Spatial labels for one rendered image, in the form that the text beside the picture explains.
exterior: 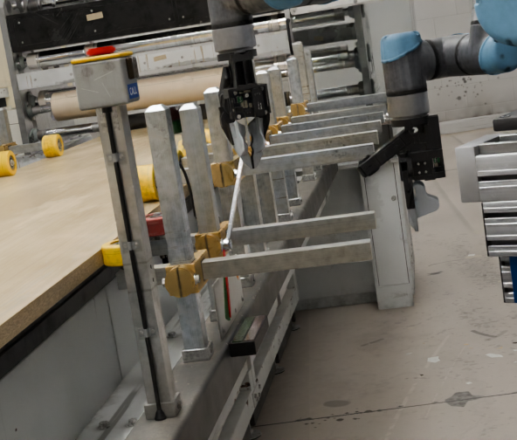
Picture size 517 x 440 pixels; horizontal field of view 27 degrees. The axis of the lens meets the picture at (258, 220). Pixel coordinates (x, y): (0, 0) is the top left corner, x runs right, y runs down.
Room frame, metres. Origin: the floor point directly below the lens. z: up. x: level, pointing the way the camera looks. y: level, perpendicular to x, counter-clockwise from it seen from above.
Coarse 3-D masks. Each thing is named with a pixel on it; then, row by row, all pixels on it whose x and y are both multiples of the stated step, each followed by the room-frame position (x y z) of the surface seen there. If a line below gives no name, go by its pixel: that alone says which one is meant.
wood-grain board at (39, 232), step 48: (96, 144) 4.23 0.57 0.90; (144, 144) 3.88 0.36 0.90; (0, 192) 3.01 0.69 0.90; (48, 192) 2.83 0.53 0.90; (96, 192) 2.66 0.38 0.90; (0, 240) 2.12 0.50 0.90; (48, 240) 2.02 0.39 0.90; (96, 240) 1.94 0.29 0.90; (0, 288) 1.63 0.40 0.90; (48, 288) 1.57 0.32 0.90; (0, 336) 1.37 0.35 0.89
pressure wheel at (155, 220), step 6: (150, 216) 2.10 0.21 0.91; (156, 216) 2.08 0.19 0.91; (150, 222) 2.05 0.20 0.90; (156, 222) 2.05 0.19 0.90; (162, 222) 2.05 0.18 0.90; (150, 228) 2.05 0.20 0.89; (156, 228) 2.05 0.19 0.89; (162, 228) 2.05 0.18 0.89; (150, 234) 2.05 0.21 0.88; (156, 234) 2.05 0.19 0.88; (162, 234) 2.05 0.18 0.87; (162, 258) 2.08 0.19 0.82
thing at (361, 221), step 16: (272, 224) 2.05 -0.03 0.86; (288, 224) 2.03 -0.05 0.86; (304, 224) 2.03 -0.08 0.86; (320, 224) 2.02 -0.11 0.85; (336, 224) 2.02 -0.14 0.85; (352, 224) 2.01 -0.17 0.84; (368, 224) 2.01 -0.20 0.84; (160, 240) 2.07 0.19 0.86; (192, 240) 2.06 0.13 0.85; (240, 240) 2.05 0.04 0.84; (256, 240) 2.04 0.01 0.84; (272, 240) 2.04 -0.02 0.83; (160, 256) 2.08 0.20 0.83
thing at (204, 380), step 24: (336, 168) 4.40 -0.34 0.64; (312, 192) 3.47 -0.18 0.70; (288, 216) 2.99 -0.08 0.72; (312, 216) 3.34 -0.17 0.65; (288, 240) 2.75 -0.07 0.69; (264, 288) 2.29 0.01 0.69; (240, 312) 2.05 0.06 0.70; (264, 312) 2.24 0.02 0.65; (216, 336) 1.90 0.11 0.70; (192, 360) 1.76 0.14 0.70; (216, 360) 1.76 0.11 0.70; (240, 360) 1.92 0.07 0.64; (192, 384) 1.64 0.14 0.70; (216, 384) 1.70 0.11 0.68; (192, 408) 1.54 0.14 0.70; (216, 408) 1.68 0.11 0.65; (144, 432) 1.46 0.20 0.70; (168, 432) 1.44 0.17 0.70; (192, 432) 1.51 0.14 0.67
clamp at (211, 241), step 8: (224, 224) 2.07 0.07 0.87; (208, 232) 2.01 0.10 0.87; (216, 232) 2.00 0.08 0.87; (224, 232) 2.04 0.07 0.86; (200, 240) 1.99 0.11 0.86; (208, 240) 1.99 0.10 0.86; (216, 240) 1.98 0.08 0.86; (200, 248) 1.99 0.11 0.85; (208, 248) 1.99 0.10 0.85; (216, 248) 1.98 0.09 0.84; (208, 256) 1.99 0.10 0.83; (216, 256) 1.98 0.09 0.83
